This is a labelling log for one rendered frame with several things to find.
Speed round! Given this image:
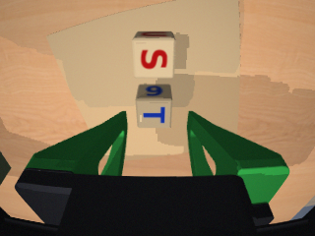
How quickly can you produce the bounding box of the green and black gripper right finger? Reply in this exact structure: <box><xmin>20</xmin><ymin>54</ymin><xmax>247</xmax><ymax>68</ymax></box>
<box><xmin>187</xmin><ymin>111</ymin><xmax>289</xmax><ymax>205</ymax></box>

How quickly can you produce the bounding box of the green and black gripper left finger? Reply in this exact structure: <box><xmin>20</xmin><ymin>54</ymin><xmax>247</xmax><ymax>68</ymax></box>
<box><xmin>24</xmin><ymin>111</ymin><xmax>128</xmax><ymax>176</ymax></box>

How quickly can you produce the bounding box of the beige flat mat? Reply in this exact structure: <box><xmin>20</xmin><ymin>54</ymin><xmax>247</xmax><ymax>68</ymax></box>
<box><xmin>46</xmin><ymin>0</ymin><xmax>240</xmax><ymax>161</ymax></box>

